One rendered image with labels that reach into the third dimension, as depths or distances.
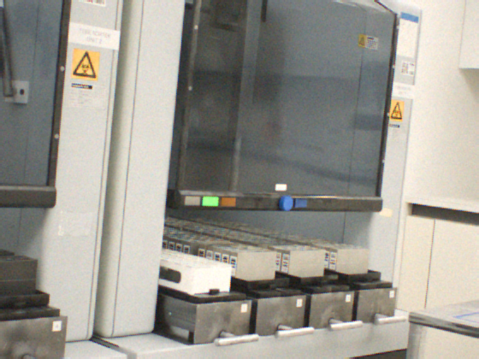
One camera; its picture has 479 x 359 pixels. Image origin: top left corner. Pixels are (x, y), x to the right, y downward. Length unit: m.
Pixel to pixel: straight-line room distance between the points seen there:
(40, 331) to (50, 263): 0.14
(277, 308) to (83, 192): 0.46
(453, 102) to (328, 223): 2.31
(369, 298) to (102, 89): 0.77
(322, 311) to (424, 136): 2.45
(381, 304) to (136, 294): 0.61
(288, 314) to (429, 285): 2.37
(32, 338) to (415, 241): 2.92
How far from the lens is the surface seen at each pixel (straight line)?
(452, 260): 4.05
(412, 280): 4.17
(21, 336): 1.40
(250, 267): 1.80
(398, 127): 2.14
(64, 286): 1.54
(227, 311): 1.67
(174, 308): 1.65
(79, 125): 1.51
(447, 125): 4.39
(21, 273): 1.47
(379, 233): 2.13
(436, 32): 4.27
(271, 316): 1.75
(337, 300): 1.90
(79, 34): 1.51
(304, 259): 1.91
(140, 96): 1.59
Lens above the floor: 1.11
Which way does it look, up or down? 3 degrees down
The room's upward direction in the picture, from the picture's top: 6 degrees clockwise
